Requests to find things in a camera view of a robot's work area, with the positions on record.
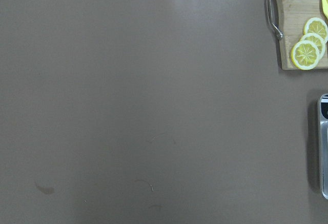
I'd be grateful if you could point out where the silver digital kitchen scale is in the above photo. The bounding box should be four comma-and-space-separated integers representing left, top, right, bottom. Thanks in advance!
317, 93, 327, 199

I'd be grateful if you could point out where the lemon slice top right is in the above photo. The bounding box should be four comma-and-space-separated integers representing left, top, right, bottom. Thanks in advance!
291, 40, 320, 70

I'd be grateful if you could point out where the bamboo cutting board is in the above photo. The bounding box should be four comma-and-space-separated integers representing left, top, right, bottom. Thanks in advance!
266, 0, 327, 70

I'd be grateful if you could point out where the lemon slice middle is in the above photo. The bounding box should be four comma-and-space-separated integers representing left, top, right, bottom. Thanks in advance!
300, 32, 326, 60

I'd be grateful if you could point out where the lemon slice lower of row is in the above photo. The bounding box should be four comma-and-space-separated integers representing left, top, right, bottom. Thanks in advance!
303, 17, 327, 43

